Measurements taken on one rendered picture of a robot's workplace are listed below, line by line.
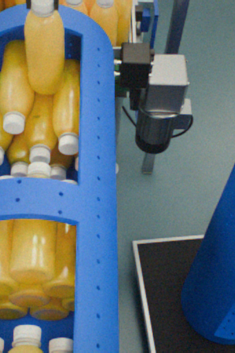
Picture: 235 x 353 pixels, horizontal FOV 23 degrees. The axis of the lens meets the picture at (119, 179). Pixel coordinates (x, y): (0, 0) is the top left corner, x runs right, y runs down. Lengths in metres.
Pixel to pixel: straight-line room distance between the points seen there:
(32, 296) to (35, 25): 0.45
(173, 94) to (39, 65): 0.59
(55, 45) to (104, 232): 0.35
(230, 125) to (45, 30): 1.71
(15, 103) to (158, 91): 0.56
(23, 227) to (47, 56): 0.32
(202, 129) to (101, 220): 1.70
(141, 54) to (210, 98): 1.33
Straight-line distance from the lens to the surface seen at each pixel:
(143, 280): 2.02
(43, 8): 1.01
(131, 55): 1.41
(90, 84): 1.07
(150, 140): 1.76
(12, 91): 1.13
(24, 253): 0.89
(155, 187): 2.38
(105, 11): 1.41
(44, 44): 1.05
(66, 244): 0.95
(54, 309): 1.03
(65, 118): 1.10
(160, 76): 1.57
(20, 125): 1.11
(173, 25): 1.80
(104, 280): 0.89
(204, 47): 2.94
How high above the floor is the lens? 1.99
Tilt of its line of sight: 57 degrees down
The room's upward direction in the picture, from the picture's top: 8 degrees clockwise
